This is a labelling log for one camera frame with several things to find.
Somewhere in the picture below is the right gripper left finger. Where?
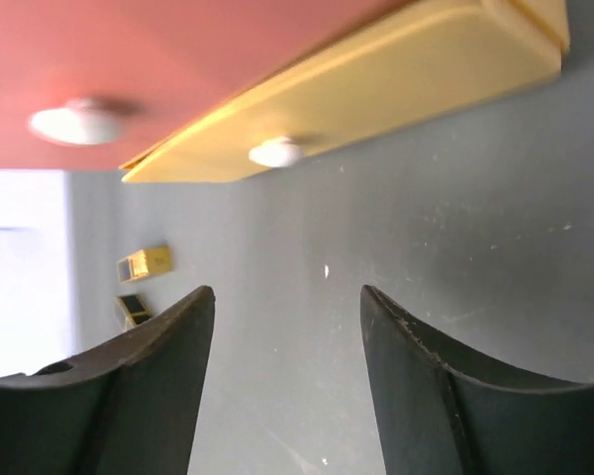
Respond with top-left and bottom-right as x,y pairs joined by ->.
0,286 -> 215,474

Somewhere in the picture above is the gold black lipstick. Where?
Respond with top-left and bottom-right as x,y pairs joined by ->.
116,294 -> 153,331
117,246 -> 173,284

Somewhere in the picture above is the red drawer box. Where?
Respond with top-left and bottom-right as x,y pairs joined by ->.
0,1 -> 395,170

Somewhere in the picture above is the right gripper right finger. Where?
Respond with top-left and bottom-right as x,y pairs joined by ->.
360,286 -> 594,474

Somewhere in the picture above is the yellow drawer box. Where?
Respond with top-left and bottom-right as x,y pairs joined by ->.
123,1 -> 570,183

